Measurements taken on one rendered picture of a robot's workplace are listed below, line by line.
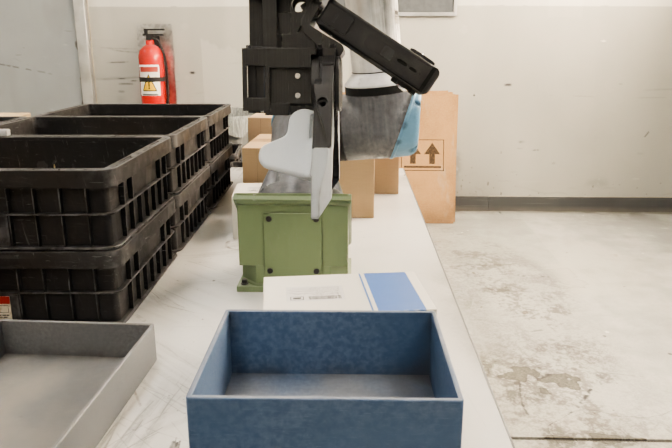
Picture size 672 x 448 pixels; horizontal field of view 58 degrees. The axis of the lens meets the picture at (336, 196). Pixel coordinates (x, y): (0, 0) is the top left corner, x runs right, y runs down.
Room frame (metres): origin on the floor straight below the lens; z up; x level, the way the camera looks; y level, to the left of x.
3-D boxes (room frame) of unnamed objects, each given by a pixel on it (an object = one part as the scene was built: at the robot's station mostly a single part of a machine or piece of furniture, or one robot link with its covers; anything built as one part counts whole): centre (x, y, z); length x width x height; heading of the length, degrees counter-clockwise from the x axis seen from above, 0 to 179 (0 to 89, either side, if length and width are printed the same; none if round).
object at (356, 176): (1.45, 0.06, 0.78); 0.30 x 0.22 x 0.16; 87
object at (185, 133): (1.21, 0.49, 0.92); 0.40 x 0.30 x 0.02; 90
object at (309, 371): (0.46, 0.01, 0.81); 0.20 x 0.15 x 0.07; 89
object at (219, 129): (1.51, 0.48, 0.87); 0.40 x 0.30 x 0.11; 90
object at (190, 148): (1.21, 0.49, 0.87); 0.40 x 0.30 x 0.11; 90
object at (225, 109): (1.51, 0.48, 0.92); 0.40 x 0.30 x 0.02; 90
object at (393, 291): (0.69, -0.01, 0.75); 0.20 x 0.12 x 0.09; 96
